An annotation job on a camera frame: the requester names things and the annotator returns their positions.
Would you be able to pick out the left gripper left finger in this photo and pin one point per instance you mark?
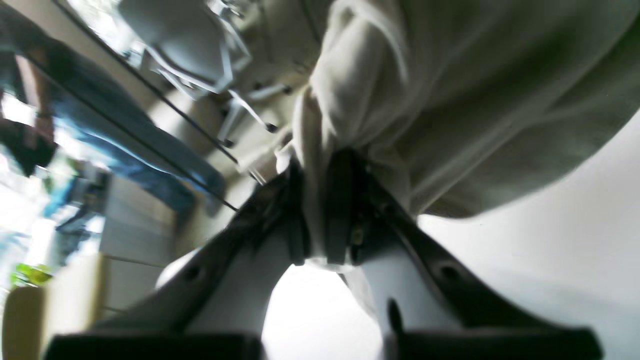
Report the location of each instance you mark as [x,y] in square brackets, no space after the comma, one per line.
[214,308]

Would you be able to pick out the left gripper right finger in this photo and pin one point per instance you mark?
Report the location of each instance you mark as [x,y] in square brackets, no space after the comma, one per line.
[430,306]

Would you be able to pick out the cream white T-shirt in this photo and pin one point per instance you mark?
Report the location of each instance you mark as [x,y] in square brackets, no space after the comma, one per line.
[463,106]

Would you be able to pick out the person's blue jeans leg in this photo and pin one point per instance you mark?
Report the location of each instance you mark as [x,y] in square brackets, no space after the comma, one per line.
[69,90]

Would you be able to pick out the grey office chair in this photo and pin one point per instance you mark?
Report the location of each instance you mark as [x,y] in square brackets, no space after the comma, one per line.
[200,51]

